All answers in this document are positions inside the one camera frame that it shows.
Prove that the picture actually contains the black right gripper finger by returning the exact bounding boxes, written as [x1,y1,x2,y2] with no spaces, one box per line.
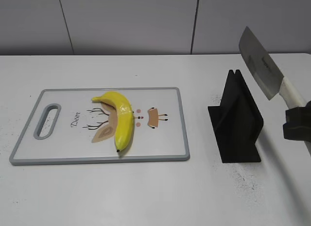
[283,101,311,140]

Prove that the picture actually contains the white-handled kitchen knife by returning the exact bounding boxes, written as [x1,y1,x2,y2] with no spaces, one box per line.
[239,26,311,152]

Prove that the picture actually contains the yellow plastic banana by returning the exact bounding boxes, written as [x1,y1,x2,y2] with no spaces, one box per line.
[91,91,134,152]

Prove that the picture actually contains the black knife stand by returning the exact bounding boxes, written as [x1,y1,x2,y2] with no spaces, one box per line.
[207,70,264,163]

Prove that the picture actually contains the white grey-rimmed cutting board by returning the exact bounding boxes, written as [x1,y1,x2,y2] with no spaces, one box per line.
[9,87,190,165]

